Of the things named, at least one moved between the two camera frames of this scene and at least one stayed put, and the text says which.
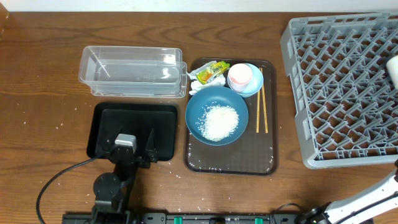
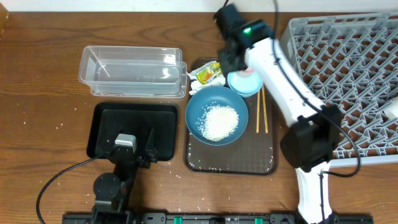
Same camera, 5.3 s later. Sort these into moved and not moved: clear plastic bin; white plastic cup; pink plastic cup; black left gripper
Moved: white plastic cup; pink plastic cup
Not moved: black left gripper; clear plastic bin
